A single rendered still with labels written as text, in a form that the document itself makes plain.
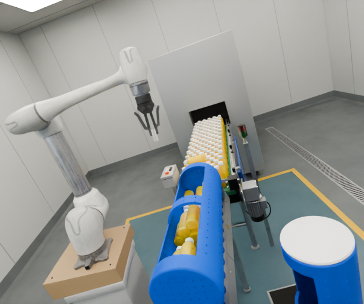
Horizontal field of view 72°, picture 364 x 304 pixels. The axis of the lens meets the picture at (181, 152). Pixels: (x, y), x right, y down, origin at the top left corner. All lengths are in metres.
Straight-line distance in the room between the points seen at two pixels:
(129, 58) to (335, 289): 1.25
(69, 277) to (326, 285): 1.15
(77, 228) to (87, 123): 4.93
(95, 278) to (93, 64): 5.01
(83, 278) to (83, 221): 0.28
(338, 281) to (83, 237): 1.12
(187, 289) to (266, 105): 5.38
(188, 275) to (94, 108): 5.35
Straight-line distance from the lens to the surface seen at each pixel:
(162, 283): 1.03
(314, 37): 6.38
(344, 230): 1.27
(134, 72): 1.17
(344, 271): 1.20
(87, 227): 1.38
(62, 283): 1.50
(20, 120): 1.33
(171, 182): 1.98
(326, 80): 6.58
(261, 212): 2.10
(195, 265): 0.97
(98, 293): 1.49
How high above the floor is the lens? 1.88
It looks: 19 degrees down
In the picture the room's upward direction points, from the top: 20 degrees counter-clockwise
